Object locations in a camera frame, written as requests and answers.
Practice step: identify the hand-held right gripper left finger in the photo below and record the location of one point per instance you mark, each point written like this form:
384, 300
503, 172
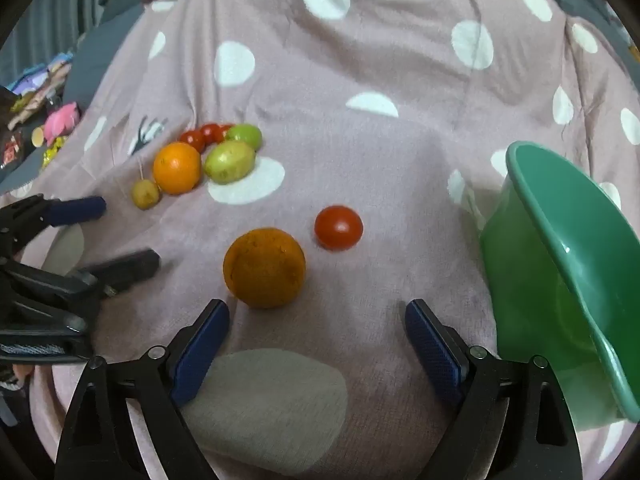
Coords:
200, 355

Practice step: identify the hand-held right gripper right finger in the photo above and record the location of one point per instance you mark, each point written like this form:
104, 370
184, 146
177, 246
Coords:
430, 347

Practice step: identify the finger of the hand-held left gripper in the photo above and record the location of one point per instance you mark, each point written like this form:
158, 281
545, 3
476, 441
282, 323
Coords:
125, 267
75, 209

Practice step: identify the small yellow fruit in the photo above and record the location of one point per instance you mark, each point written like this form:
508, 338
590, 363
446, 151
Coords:
145, 195

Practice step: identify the large dark orange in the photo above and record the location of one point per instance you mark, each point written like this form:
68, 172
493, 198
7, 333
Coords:
264, 267

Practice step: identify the red cherry tomato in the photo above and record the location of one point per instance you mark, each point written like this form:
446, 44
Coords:
226, 129
212, 133
191, 140

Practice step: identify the yellow candy wrapper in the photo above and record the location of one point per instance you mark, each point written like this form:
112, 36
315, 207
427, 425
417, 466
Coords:
52, 150

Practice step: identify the small yellow cup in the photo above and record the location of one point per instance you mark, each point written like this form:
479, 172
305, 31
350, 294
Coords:
37, 136

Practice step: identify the red snack packet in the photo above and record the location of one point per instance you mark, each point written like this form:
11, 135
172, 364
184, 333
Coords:
10, 152

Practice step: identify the pink plush toy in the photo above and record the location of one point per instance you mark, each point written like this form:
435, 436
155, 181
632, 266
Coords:
62, 117

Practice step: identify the bright orange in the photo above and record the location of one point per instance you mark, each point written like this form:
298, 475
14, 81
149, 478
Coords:
176, 168

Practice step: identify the green plastic basin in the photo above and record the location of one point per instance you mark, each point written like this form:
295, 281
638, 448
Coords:
540, 280

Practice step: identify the yellow-green mango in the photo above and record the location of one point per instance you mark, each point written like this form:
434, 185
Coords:
230, 161

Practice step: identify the large red tomato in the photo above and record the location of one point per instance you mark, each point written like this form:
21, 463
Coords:
338, 227

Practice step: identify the grey bed sheet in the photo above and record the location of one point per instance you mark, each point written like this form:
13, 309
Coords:
95, 55

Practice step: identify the green lime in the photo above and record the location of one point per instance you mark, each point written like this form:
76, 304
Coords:
246, 134

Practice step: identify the grey ribbed panel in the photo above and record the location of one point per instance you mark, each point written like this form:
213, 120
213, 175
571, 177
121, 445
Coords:
40, 25

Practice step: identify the pink polka dot blanket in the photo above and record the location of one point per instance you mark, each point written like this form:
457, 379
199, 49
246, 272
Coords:
375, 60

